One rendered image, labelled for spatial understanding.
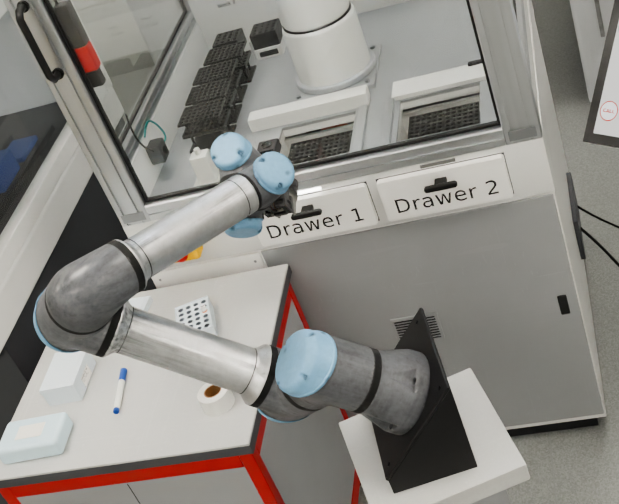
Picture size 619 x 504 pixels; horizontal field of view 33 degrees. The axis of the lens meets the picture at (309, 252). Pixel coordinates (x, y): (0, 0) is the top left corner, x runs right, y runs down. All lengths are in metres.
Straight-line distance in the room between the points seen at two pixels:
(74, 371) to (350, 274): 0.69
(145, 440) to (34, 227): 0.86
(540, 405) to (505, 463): 0.96
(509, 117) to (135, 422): 1.03
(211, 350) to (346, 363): 0.24
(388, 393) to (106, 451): 0.72
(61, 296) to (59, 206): 1.33
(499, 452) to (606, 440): 1.03
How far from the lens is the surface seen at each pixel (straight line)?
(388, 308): 2.60
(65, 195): 3.05
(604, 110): 2.22
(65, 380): 2.42
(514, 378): 2.76
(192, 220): 1.76
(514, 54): 2.22
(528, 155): 2.34
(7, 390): 2.81
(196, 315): 2.44
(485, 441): 1.93
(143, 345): 1.81
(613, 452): 2.88
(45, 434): 2.33
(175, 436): 2.20
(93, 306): 1.69
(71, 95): 2.41
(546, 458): 2.90
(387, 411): 1.80
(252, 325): 2.38
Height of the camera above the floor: 2.15
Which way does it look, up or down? 34 degrees down
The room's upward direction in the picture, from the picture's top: 22 degrees counter-clockwise
